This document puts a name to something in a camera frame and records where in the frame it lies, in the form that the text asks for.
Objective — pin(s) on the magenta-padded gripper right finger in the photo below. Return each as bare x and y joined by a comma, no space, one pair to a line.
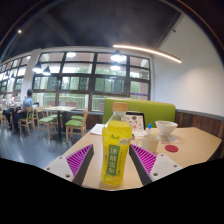
160,166

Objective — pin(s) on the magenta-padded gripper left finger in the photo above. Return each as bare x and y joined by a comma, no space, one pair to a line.
63,168

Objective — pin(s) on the yellow drink bottle green label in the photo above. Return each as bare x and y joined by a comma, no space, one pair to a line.
115,140

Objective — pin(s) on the flat round red coaster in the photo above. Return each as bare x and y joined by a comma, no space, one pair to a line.
171,148

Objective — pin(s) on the white mug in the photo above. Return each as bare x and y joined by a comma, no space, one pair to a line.
150,143

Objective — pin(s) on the white bowl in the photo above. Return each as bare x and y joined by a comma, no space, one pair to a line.
166,127

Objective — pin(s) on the small blue-capped bottle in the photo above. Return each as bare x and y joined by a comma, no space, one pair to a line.
149,126

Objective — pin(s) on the wooden chairs with green seats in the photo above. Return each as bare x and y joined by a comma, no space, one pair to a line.
75,122

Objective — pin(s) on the black-framed picture tablet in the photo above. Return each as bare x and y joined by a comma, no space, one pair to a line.
136,121

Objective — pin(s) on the printed white paper sheet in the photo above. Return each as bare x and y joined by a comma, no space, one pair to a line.
97,129

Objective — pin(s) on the green upholstered bench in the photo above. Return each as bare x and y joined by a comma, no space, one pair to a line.
156,111

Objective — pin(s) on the wooden dining table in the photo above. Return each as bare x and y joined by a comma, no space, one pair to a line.
60,108

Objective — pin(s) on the curved linear ceiling light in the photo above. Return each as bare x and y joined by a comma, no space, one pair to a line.
146,50

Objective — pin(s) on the ceiling spot lights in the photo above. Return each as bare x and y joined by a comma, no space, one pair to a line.
19,31

